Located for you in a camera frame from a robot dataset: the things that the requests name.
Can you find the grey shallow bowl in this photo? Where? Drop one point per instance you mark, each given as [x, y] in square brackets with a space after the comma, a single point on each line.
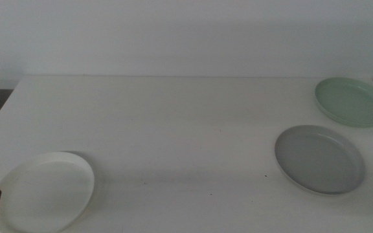
[319, 160]

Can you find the white shallow bowl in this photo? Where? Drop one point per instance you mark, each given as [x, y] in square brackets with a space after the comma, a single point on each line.
[47, 194]

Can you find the pale green shallow bowl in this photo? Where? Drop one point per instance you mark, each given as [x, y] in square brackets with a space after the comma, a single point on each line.
[351, 102]

